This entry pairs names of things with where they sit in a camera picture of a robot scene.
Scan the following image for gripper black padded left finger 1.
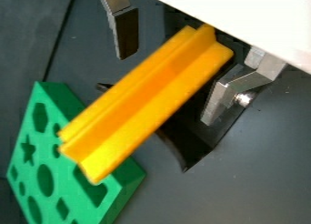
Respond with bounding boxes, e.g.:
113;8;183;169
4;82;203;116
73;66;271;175
100;0;139;59

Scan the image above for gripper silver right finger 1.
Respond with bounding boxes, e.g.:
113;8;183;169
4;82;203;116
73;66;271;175
200;46;287;126

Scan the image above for yellow star prism object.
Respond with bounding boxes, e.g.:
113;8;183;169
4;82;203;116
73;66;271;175
58;25;233;184

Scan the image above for black L-shaped fixture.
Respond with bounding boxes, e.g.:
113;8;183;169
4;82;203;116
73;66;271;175
96;61;260;173

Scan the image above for green shape sorter block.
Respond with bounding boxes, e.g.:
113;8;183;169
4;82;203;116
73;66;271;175
6;82;145;224

